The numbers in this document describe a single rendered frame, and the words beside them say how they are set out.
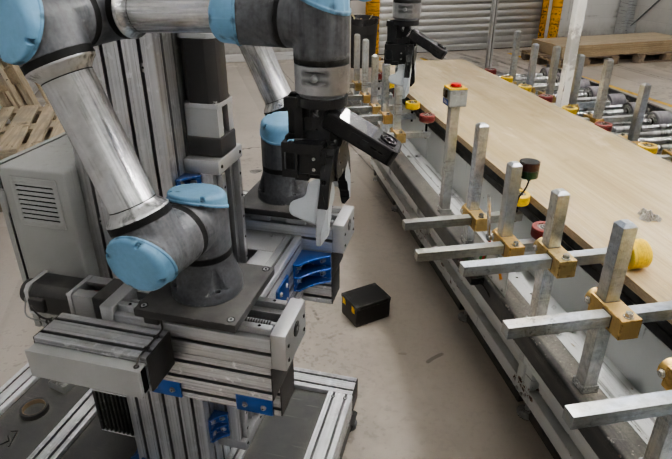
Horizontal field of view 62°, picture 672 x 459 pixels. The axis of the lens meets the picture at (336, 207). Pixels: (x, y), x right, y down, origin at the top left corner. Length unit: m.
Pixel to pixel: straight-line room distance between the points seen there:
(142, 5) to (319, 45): 0.39
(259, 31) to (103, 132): 0.35
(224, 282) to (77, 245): 0.46
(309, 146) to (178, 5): 0.35
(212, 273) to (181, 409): 0.66
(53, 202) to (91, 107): 0.50
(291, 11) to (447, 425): 1.90
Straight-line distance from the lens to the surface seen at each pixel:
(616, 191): 2.22
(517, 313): 1.78
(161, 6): 1.01
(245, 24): 0.77
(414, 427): 2.35
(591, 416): 1.13
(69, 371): 1.30
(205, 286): 1.15
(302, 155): 0.78
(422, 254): 1.70
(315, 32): 0.73
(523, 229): 2.16
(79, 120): 1.00
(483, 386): 2.56
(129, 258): 1.01
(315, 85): 0.74
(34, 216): 1.52
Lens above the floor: 1.71
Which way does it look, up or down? 26 degrees down
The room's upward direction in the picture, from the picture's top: straight up
